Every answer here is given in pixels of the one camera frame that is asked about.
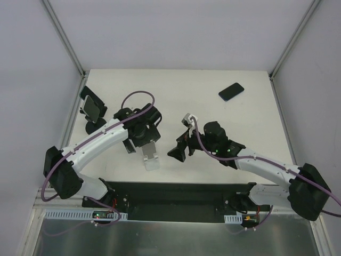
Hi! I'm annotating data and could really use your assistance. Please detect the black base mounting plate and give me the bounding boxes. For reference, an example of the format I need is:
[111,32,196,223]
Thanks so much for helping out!
[81,180,285,223]

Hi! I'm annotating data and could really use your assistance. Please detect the black round-base phone holder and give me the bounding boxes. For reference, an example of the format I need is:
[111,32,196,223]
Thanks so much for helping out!
[79,108,107,134]

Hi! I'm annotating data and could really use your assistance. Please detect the left aluminium frame post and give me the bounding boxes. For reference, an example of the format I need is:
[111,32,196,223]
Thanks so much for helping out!
[40,0,86,78]

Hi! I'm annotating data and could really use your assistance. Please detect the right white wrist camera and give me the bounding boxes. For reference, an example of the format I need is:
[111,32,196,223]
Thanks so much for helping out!
[182,113,198,138]

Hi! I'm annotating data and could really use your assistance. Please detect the blue phone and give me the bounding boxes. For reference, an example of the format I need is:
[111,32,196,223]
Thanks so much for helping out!
[218,83,245,101]

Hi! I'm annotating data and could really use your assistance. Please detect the silver metal phone stand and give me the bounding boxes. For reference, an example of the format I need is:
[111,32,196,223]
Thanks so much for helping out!
[142,141,160,171]

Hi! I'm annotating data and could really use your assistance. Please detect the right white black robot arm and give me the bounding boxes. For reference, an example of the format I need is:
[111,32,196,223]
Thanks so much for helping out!
[167,121,331,221]

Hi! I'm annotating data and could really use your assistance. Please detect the right white cable duct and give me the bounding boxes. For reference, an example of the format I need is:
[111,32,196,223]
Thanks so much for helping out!
[224,214,243,225]

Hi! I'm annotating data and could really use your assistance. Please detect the black stand far left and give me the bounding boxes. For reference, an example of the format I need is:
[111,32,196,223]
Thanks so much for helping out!
[99,106,108,118]

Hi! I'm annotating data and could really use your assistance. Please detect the aluminium frame post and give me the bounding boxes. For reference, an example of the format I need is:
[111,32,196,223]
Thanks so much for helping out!
[40,0,86,78]
[268,0,323,79]

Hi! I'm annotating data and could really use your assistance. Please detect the white cable duct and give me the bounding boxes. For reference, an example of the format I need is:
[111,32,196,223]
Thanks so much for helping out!
[45,209,128,221]
[224,214,243,225]

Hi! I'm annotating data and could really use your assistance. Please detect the right aluminium frame post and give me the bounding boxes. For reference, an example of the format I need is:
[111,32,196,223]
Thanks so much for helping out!
[268,0,323,79]

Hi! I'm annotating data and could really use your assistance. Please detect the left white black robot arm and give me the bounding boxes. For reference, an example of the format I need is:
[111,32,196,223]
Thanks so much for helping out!
[43,104,162,207]

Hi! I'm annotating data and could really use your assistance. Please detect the left white cable duct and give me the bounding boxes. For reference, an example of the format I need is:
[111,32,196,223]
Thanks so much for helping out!
[45,209,128,221]

